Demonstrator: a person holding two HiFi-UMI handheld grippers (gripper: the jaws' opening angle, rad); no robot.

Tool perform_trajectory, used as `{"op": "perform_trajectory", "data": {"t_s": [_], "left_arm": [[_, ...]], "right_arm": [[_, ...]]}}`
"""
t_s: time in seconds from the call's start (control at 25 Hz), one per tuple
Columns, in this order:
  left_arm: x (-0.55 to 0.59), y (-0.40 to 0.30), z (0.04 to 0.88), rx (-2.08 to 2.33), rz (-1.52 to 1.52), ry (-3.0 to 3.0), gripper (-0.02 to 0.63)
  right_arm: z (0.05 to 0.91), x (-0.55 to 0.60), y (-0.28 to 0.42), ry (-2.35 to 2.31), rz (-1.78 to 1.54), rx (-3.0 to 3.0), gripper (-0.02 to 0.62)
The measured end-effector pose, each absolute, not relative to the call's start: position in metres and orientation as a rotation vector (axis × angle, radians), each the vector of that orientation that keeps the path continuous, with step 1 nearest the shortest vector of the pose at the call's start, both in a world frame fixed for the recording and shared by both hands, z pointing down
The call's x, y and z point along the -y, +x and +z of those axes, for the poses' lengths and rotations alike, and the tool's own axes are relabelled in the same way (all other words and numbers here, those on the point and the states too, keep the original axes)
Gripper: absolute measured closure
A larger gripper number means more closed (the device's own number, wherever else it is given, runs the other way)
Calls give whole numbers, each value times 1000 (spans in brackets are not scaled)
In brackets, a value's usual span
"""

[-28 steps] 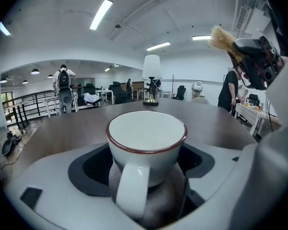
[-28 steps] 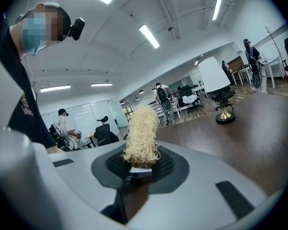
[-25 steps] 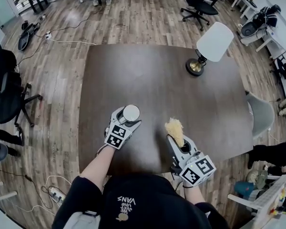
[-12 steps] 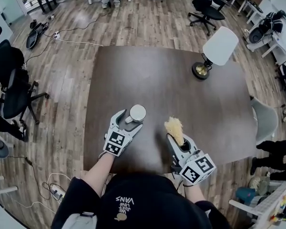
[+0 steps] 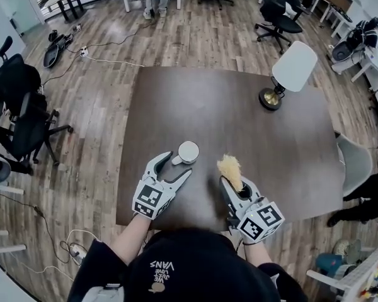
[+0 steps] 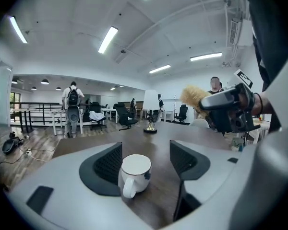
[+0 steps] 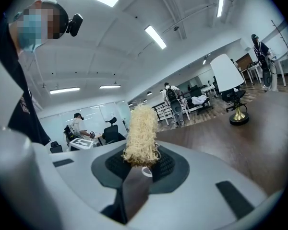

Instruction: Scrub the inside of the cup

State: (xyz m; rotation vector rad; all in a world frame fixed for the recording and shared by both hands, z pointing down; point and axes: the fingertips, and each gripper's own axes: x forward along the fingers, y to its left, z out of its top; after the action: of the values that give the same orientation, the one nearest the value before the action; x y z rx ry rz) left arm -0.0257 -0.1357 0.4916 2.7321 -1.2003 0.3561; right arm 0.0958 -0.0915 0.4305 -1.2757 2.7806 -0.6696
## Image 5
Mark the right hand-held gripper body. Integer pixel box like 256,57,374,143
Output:
227,199,286,245

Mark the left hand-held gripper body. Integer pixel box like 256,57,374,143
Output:
132,171,176,221

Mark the white mug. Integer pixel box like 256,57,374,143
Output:
171,140,200,165

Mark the person's right forearm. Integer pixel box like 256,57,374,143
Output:
243,242,270,267

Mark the person's left forearm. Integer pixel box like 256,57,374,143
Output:
110,214,151,266

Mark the teal bag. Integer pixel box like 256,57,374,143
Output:
314,252,344,275

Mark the person's black shirt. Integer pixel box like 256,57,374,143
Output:
67,239,308,302

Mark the grey shell chair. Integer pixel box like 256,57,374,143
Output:
333,130,374,198

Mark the white shelf desk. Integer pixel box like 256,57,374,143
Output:
306,243,378,302

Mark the table lamp with white shade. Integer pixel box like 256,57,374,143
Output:
258,40,318,111

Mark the black mesh office chair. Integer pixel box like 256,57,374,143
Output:
0,36,74,166

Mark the black instrument case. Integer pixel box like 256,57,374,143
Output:
43,30,74,69

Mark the white table with black legs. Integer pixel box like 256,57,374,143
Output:
47,0,86,23

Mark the black swivel office chair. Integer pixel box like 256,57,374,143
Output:
255,0,303,55

